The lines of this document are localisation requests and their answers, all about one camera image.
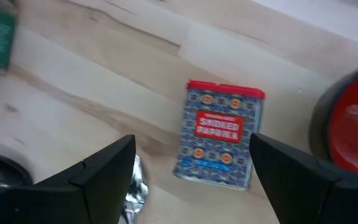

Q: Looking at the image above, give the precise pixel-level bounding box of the red bowl black outside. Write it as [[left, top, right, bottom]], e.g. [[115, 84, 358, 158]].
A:
[[308, 60, 358, 181]]

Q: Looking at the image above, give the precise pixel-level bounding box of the black handle steel spoon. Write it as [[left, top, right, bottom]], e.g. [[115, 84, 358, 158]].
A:
[[0, 152, 34, 189]]

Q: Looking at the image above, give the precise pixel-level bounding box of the teal handle steel spoon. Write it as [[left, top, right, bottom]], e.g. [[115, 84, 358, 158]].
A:
[[121, 154, 150, 224]]

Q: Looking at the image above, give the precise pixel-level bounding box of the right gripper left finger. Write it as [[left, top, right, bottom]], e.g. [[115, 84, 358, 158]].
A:
[[0, 134, 136, 224]]

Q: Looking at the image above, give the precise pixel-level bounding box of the smoked paprika tin red lid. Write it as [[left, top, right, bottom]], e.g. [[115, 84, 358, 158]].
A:
[[172, 79, 266, 191]]

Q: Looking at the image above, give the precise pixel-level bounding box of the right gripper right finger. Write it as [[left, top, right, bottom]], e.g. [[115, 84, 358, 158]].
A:
[[249, 133, 358, 224]]

